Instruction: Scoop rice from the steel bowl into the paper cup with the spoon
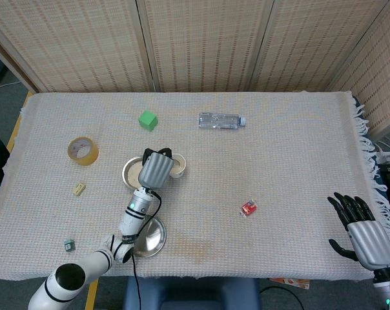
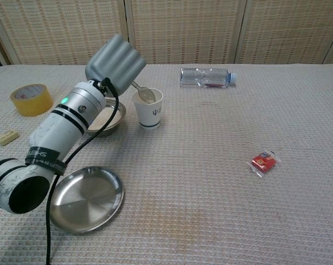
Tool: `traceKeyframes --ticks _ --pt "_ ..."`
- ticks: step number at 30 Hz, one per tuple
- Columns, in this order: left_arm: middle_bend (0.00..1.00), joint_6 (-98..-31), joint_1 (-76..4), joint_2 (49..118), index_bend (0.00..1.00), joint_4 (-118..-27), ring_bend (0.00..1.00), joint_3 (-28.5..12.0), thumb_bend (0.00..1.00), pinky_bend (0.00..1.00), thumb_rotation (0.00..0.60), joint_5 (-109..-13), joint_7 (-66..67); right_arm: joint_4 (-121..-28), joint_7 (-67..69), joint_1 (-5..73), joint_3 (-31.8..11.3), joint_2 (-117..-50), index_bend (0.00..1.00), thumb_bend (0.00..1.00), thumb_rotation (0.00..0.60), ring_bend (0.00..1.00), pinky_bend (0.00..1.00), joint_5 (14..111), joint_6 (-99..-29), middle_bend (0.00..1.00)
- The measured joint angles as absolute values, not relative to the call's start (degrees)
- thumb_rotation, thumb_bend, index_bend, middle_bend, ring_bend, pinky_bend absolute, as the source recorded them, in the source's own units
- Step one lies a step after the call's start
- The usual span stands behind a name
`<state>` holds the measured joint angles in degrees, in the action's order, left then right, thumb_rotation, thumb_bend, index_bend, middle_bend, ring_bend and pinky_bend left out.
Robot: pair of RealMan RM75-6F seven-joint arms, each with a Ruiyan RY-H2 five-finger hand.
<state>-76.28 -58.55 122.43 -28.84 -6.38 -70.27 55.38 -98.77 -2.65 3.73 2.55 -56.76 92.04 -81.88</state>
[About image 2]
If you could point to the white paper cup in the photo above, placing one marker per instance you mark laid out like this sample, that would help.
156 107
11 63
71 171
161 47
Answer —
150 116

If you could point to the clear plastic water bottle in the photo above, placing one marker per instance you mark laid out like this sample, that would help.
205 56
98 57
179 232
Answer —
202 78

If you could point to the white woven table cloth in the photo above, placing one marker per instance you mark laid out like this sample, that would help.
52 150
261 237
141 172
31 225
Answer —
210 193

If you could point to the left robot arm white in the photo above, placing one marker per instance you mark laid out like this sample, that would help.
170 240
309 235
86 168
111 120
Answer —
59 132

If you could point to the small beige block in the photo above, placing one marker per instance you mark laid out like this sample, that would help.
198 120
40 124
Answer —
7 138

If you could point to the flat steel plate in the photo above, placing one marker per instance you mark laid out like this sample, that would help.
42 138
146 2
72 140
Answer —
92 201

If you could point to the bamboo folding screen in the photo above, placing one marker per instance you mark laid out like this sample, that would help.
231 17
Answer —
183 30

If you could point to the metal spoon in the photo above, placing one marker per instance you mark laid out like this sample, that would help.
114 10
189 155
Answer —
147 95

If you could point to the red snack packet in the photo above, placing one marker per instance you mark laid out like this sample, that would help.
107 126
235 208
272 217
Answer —
263 162

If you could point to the steel bowl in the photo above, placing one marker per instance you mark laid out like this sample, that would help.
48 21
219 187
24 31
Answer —
122 110

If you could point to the left robot hand grey black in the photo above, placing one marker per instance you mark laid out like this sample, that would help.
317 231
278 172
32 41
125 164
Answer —
117 63

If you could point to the yellow packing tape roll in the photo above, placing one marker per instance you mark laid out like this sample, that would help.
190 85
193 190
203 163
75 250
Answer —
31 106

